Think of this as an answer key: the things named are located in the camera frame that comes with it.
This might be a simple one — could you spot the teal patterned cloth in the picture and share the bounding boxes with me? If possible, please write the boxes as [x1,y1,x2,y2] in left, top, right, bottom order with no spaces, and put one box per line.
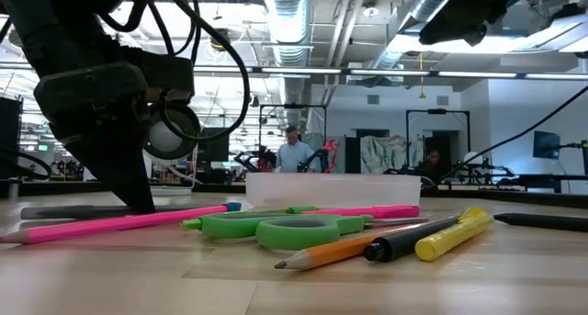
[360,134,424,174]

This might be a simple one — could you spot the black marker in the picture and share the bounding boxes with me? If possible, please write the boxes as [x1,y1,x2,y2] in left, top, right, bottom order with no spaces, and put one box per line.
[362,215,461,264]

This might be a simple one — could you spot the green scissors with green cover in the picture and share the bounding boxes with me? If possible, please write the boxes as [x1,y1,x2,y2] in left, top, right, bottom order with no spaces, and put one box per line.
[180,205,319,231]

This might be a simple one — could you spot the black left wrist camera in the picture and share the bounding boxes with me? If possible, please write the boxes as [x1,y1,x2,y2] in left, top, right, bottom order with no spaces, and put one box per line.
[137,55,195,106]

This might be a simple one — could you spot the white globe lamp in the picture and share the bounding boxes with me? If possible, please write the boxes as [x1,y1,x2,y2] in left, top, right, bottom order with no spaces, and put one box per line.
[462,151,484,169]

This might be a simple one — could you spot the red background robot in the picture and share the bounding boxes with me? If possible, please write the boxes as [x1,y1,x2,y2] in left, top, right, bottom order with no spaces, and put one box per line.
[321,139,340,174]

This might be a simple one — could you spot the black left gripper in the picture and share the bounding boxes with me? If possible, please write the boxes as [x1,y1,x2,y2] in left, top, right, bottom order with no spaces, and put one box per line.
[34,61,156,214]

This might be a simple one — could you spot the black background rig frame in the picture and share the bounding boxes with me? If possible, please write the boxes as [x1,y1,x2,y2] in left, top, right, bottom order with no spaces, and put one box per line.
[258,103,328,174]
[405,108,471,169]

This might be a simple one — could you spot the black pen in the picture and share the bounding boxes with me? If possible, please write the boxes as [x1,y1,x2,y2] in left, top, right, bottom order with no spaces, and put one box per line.
[493,211,588,234]

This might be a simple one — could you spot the black aluminium table frame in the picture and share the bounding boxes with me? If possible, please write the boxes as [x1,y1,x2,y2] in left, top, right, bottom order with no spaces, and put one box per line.
[0,179,588,210]

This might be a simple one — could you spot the black background table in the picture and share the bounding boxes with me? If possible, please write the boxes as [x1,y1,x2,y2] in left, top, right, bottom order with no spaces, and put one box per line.
[491,172,588,193]

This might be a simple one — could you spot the dark wall monitor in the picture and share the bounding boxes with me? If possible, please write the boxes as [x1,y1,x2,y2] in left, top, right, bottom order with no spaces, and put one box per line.
[532,130,561,161]

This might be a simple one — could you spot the green scissors with metal blades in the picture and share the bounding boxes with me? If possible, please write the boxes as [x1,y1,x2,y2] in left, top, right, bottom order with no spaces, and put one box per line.
[200,212,431,251]

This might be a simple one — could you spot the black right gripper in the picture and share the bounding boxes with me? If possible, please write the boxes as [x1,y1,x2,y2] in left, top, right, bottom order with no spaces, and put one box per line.
[418,0,543,48]

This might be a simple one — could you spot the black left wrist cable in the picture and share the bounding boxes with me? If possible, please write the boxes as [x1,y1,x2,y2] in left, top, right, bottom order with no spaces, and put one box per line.
[98,0,252,144]

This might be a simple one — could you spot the yellow highlighter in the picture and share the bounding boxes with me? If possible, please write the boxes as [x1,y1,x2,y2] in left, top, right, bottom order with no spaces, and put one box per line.
[413,206,496,263]

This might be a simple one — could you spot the pink pencil blue eraser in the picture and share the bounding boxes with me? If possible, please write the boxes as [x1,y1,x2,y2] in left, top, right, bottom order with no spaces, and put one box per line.
[0,201,243,246]

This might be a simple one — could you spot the clear plastic supply box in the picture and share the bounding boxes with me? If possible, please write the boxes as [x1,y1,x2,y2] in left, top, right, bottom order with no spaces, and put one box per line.
[245,172,422,210]

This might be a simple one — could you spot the black side panel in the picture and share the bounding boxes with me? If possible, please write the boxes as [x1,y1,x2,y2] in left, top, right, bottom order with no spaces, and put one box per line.
[0,96,23,181]

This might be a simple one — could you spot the person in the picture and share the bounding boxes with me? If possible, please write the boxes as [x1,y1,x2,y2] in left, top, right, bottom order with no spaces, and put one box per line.
[420,148,446,181]
[275,125,317,174]

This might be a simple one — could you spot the pink highlighter pen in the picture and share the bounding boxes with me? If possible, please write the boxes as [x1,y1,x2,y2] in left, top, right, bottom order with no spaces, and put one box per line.
[301,204,422,219]

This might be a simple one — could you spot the black background cabinet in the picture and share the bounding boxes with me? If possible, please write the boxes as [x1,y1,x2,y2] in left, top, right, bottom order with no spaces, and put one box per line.
[197,127,231,169]

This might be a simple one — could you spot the orange pencil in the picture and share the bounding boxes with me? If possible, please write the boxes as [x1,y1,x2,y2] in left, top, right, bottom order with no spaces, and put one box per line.
[274,222,414,272]

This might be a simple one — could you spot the grey pen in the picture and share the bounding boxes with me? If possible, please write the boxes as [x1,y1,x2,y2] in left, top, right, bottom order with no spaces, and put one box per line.
[20,204,206,220]

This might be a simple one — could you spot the yellow hanging cord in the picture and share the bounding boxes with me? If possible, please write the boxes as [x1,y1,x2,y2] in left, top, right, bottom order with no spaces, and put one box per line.
[417,52,427,100]

